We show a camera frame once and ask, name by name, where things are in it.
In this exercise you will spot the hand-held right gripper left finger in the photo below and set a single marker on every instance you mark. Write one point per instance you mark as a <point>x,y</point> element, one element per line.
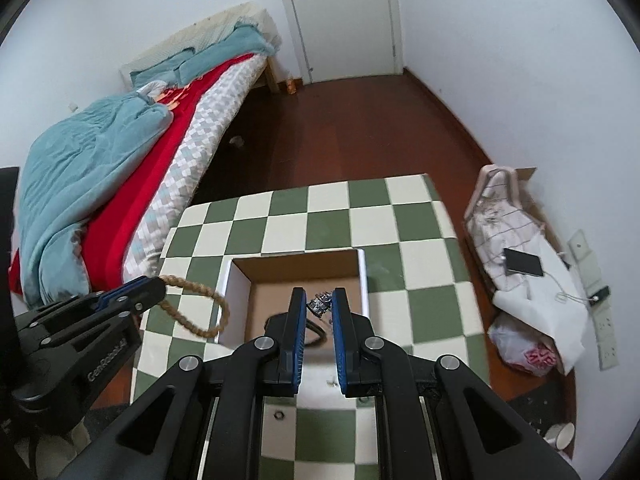
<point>299,330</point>

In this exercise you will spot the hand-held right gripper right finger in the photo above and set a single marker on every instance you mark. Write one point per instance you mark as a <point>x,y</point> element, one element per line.
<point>339,340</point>

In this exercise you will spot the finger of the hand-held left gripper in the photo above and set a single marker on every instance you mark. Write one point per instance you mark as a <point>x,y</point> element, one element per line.
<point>127,308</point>
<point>131,288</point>

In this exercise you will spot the silver jewelry piece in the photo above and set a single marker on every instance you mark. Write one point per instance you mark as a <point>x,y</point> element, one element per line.
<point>320,304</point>

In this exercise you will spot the cardboard box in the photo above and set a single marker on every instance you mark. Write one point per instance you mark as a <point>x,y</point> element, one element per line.
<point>260,300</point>

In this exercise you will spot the green white checked tablecloth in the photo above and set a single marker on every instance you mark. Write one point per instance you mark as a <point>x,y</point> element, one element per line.
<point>370,225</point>

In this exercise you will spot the large teal blanket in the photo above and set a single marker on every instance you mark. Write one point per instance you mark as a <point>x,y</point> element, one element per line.
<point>85,160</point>

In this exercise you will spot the grey white checked bed sheet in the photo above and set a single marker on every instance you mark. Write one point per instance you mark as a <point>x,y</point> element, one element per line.
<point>200,145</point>

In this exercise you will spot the small floor scrap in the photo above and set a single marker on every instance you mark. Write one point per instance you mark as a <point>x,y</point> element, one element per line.
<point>235,141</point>

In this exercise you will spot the white plastic bag red print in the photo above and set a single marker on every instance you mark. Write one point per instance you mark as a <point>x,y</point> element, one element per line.
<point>520,347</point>

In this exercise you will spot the printed pillow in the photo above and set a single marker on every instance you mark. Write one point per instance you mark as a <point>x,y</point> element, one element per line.
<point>162,94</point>

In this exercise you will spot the black smartphone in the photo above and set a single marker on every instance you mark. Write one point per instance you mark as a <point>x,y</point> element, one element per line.
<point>522,262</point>

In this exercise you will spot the white cloth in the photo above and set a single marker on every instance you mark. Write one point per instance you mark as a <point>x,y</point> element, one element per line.
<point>545,320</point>

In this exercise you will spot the white cup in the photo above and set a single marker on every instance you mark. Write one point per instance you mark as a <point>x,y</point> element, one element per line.
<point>561,435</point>

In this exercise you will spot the small orange bottle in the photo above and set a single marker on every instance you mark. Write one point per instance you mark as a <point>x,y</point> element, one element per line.
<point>291,86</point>

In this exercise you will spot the small teal blanket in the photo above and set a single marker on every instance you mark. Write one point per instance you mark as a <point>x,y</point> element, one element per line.
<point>220,50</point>

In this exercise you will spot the black charger plug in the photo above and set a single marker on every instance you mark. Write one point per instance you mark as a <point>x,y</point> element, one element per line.
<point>601,293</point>

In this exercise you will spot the white power strip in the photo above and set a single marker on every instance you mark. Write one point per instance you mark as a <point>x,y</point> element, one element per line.
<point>607,330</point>

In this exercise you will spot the cream bed headboard cover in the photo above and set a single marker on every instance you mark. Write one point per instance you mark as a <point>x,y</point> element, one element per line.
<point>200,27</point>

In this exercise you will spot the white door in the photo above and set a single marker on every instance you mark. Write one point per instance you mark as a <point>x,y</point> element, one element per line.
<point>345,15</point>

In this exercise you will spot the wooden bed frame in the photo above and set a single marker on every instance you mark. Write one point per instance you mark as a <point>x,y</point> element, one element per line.
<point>273,77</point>

